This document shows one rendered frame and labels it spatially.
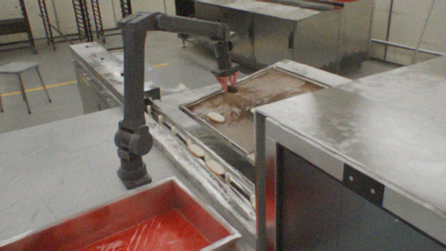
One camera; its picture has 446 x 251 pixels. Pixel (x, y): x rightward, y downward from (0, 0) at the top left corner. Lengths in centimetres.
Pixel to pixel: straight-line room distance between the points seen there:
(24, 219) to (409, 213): 110
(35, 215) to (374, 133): 103
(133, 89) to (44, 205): 44
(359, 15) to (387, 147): 441
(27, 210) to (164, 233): 45
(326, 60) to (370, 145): 395
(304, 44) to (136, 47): 306
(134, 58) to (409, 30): 436
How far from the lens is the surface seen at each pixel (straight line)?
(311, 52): 424
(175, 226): 112
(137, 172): 131
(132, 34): 122
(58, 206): 132
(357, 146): 47
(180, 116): 179
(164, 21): 127
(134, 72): 123
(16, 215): 134
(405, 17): 529
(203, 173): 125
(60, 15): 838
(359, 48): 498
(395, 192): 41
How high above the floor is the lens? 152
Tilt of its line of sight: 25 degrees down
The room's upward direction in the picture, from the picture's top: 3 degrees counter-clockwise
